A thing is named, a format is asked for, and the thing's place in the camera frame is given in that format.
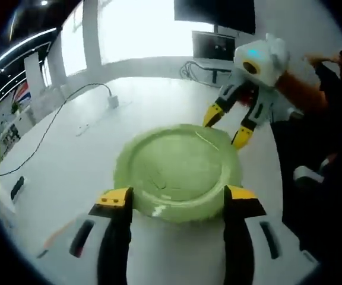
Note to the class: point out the large bright window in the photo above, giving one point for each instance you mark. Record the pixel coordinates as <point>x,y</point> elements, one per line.
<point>147,29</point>

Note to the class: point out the black phone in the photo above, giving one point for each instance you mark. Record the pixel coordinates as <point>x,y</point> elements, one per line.
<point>18,188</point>

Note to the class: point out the small distant potted plant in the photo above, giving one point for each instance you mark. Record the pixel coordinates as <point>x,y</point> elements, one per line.
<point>16,108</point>

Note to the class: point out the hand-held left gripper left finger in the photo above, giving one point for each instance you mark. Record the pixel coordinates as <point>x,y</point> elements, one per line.
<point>114,237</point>

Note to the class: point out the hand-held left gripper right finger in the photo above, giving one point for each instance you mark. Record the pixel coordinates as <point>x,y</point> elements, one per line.
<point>239,237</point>

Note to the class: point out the large black wall screen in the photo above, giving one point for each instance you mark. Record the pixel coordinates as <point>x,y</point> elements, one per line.
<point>215,15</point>

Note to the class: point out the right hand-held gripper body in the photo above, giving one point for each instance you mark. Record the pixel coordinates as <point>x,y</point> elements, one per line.
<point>266,63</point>

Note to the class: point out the white charger plug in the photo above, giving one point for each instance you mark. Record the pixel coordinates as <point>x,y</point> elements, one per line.
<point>113,101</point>

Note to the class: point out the curved ceiling light strip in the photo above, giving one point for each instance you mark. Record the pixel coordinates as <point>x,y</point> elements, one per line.
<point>19,44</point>

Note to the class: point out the red blue wall graphic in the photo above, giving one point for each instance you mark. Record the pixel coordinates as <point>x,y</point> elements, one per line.
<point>22,93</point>

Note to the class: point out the white grey rounded object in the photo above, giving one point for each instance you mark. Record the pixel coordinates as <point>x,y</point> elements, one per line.
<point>307,175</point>

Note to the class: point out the white tabletop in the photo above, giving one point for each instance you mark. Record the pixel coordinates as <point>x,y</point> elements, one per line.
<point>70,166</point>

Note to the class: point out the monitor stand shelf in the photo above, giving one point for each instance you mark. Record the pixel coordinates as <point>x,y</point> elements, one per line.
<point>215,66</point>

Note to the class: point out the person's dark clothed body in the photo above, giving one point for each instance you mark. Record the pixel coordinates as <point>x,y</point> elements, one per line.
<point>337,133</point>

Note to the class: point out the small black monitor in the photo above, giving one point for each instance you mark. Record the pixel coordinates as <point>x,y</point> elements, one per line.
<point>212,46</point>

